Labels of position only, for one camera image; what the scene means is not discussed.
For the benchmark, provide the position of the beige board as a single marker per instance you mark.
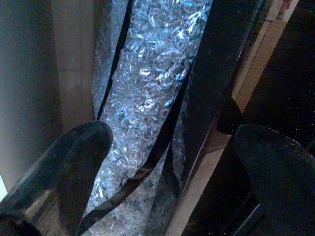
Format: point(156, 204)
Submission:
point(257, 64)

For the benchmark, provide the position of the clear bubble wrap sheet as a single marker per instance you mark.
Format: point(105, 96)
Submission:
point(147, 73)

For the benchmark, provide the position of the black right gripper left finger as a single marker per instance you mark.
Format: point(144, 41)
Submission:
point(54, 177)

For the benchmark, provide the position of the black speckled panel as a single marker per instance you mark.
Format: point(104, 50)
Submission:
point(283, 86)

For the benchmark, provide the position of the black glossy panel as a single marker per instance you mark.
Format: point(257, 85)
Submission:
point(211, 73)

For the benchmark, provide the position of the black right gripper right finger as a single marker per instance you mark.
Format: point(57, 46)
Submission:
point(283, 182)

